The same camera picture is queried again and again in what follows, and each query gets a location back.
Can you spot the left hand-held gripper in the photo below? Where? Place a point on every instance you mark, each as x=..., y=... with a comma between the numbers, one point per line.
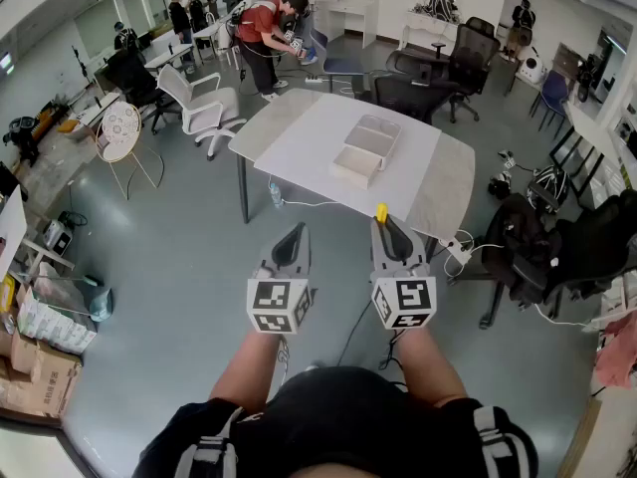
x=278, y=272

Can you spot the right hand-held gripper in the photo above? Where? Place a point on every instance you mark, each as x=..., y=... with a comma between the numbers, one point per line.
x=403, y=269

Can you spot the white rectangular tray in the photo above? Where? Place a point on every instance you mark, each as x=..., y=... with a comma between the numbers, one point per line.
x=370, y=137

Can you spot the person's right forearm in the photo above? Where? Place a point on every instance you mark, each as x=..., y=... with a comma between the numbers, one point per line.
x=428, y=366

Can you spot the person's left forearm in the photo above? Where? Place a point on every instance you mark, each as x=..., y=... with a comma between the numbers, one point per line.
x=251, y=366

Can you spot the brown cardboard box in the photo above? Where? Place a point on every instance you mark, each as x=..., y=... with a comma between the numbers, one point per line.
x=45, y=381

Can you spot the clear water bottle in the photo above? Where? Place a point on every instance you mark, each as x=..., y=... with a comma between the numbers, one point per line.
x=276, y=197

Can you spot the white power strip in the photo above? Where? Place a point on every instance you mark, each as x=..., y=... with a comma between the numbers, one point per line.
x=458, y=253
x=313, y=79

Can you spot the grey stone-top table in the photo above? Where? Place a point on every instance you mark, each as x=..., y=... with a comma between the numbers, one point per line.
x=448, y=182

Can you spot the person's white shoe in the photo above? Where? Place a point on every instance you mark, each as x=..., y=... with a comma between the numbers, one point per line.
x=314, y=366

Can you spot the spare hand-held gripper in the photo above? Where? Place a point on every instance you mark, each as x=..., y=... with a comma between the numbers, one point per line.
x=507, y=160
x=500, y=184

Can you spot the black chair with dark clothes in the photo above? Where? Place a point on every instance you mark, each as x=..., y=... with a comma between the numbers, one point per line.
x=527, y=247

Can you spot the black and white helmet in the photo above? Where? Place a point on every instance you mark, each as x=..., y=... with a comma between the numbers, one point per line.
x=547, y=187

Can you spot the person's black shirt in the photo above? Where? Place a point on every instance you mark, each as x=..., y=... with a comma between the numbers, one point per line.
x=348, y=416

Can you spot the white mesh office chair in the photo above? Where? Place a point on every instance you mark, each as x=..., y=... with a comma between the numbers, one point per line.
x=199, y=102

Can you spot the blue seat chair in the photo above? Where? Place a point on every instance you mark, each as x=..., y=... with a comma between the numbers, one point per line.
x=343, y=65

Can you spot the teal dustpan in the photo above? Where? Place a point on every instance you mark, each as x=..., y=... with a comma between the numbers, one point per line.
x=99, y=304

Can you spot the black metal rack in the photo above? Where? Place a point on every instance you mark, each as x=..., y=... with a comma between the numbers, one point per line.
x=577, y=157

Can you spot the round white side table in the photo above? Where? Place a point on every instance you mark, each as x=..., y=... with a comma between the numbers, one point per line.
x=118, y=132

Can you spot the tall black mesh office chair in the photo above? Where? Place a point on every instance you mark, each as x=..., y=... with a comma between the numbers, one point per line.
x=473, y=53

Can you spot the blue fabric chair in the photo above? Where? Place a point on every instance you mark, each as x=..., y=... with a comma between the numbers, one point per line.
x=553, y=90

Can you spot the white round pet carrier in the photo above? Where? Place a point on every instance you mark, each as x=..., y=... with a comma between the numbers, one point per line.
x=532, y=68

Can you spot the white vanity table with mirror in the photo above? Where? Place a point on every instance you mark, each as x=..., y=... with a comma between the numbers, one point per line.
x=433, y=23

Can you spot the white desk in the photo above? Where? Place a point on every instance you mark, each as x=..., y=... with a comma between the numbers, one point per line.
x=169, y=55

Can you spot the pink cloth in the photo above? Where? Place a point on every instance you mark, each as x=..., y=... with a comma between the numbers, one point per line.
x=619, y=351

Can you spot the white shelf cabinet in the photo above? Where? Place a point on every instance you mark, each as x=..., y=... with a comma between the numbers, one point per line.
x=348, y=13

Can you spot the white and green cartons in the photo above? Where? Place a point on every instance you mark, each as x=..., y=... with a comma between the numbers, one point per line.
x=55, y=324

